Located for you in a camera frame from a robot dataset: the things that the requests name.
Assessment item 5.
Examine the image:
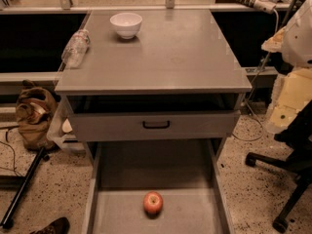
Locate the black office chair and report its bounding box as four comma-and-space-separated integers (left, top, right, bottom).
245, 101, 312, 233

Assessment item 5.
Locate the white ceramic bowl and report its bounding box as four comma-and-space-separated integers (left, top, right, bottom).
110, 13, 142, 39

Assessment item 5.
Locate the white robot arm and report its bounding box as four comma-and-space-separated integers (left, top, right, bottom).
261, 0, 312, 134

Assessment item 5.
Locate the grey drawer cabinet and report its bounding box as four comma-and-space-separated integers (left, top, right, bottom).
56, 10, 251, 154

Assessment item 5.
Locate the grey top drawer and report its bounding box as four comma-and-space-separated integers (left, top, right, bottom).
69, 110, 240, 141

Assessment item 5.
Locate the black metal pole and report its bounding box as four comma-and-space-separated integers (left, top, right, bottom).
0, 147, 49, 229

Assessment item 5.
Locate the grey open middle drawer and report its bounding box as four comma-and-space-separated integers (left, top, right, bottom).
82, 139, 235, 234

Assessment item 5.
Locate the clear plastic storage bin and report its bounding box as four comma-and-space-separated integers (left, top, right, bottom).
47, 101, 85, 154

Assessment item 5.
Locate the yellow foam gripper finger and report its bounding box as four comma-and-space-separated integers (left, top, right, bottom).
265, 68, 312, 134

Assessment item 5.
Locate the brown backpack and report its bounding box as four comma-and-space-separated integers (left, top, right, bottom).
16, 80, 58, 151

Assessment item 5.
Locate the dark shoe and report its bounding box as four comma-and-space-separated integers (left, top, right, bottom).
29, 217, 70, 234

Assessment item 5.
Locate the red apple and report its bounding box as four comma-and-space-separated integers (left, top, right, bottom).
143, 191, 164, 215

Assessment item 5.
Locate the black drawer handle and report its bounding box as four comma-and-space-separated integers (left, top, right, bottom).
142, 121, 171, 130

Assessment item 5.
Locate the grey cable on floor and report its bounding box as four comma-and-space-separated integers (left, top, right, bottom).
231, 8, 281, 142

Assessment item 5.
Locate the clear plastic water bottle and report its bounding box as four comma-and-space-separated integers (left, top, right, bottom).
61, 29, 90, 67

